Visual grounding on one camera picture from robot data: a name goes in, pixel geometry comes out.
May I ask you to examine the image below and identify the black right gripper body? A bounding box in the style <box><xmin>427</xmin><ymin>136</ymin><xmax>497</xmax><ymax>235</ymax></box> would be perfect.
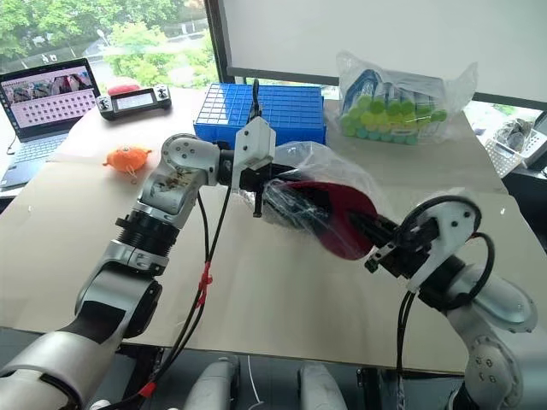
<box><xmin>365</xmin><ymin>216</ymin><xmax>438</xmax><ymax>282</ymax></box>

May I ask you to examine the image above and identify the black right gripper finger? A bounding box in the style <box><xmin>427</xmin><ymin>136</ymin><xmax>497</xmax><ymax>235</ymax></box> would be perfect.
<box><xmin>362</xmin><ymin>225</ymin><xmax>397</xmax><ymax>249</ymax></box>
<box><xmin>350</xmin><ymin>212</ymin><xmax>399</xmax><ymax>235</ymax></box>

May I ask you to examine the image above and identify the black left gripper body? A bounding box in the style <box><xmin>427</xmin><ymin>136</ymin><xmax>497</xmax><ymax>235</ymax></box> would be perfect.
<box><xmin>238</xmin><ymin>164</ymin><xmax>274</xmax><ymax>218</ymax></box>

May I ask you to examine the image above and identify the dark red object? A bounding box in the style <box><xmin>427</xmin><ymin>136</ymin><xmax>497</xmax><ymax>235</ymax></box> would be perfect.
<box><xmin>293</xmin><ymin>180</ymin><xmax>379</xmax><ymax>262</ymax></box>

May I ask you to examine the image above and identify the clear plastic bag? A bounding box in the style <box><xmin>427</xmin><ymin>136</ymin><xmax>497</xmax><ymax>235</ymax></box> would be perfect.
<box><xmin>238</xmin><ymin>142</ymin><xmax>386</xmax><ymax>262</ymax></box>

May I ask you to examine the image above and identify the blue plastic grid crate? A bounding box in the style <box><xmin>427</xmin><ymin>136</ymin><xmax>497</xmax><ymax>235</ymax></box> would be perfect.
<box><xmin>192</xmin><ymin>82</ymin><xmax>328</xmax><ymax>149</ymax></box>

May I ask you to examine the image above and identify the bag of green-capped tubes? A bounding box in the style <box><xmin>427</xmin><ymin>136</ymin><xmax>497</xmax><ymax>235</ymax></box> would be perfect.
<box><xmin>335</xmin><ymin>50</ymin><xmax>479</xmax><ymax>149</ymax></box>

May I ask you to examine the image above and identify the orange plush fish toy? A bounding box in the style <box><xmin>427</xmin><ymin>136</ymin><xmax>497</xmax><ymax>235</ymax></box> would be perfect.
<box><xmin>101</xmin><ymin>144</ymin><xmax>154</xmax><ymax>184</ymax></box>

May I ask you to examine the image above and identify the white plastic basket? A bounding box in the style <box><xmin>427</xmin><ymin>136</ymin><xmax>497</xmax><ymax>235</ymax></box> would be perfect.
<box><xmin>485</xmin><ymin>111</ymin><xmax>547</xmax><ymax>179</ymax></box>

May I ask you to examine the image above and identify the black handheld controller with screen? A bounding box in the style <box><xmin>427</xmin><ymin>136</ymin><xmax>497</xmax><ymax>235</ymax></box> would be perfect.
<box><xmin>96</xmin><ymin>84</ymin><xmax>174</xmax><ymax>122</ymax></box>

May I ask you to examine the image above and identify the dark window pillar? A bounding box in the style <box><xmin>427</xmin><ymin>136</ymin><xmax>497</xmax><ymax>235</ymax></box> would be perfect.
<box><xmin>203</xmin><ymin>0</ymin><xmax>228</xmax><ymax>85</ymax></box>

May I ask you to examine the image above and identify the red rounded object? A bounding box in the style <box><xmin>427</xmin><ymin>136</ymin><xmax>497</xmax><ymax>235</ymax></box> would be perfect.
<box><xmin>106</xmin><ymin>82</ymin><xmax>144</xmax><ymax>97</ymax></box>

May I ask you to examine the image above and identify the grey rounded robot leg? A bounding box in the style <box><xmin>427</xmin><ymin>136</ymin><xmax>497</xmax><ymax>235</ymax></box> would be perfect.
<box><xmin>187</xmin><ymin>354</ymin><xmax>240</xmax><ymax>410</ymax></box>
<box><xmin>297</xmin><ymin>362</ymin><xmax>347</xmax><ymax>410</ymax></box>

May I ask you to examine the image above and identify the white roller screen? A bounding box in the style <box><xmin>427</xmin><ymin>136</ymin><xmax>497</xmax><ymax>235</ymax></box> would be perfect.
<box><xmin>221</xmin><ymin>0</ymin><xmax>547</xmax><ymax>104</ymax></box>

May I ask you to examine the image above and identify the open laptop computer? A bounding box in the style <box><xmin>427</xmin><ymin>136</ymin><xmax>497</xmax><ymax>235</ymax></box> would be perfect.
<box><xmin>0</xmin><ymin>58</ymin><xmax>102</xmax><ymax>191</ymax></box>

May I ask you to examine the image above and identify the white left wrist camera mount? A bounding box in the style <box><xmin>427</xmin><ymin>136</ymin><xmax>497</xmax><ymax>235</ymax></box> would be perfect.
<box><xmin>232</xmin><ymin>118</ymin><xmax>277</xmax><ymax>196</ymax></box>

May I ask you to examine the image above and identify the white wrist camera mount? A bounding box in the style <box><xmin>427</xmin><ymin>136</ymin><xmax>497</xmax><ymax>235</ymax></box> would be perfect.
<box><xmin>404</xmin><ymin>195</ymin><xmax>483</xmax><ymax>296</ymax></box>
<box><xmin>232</xmin><ymin>118</ymin><xmax>277</xmax><ymax>196</ymax></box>

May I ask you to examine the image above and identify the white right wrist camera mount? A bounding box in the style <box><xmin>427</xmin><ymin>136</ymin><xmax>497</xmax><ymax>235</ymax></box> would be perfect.
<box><xmin>404</xmin><ymin>195</ymin><xmax>483</xmax><ymax>296</ymax></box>

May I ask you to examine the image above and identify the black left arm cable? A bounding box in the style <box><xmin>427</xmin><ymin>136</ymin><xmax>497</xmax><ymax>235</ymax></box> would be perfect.
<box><xmin>91</xmin><ymin>79</ymin><xmax>263</xmax><ymax>410</ymax></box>

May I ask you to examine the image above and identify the black table leg frame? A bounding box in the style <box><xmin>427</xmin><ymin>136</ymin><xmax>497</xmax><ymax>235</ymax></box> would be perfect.
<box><xmin>356</xmin><ymin>366</ymin><xmax>380</xmax><ymax>410</ymax></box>
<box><xmin>115</xmin><ymin>344</ymin><xmax>166</xmax><ymax>410</ymax></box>

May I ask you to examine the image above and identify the thin white cable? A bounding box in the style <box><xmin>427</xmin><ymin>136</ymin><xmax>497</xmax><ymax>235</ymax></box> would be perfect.
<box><xmin>246</xmin><ymin>354</ymin><xmax>264</xmax><ymax>410</ymax></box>

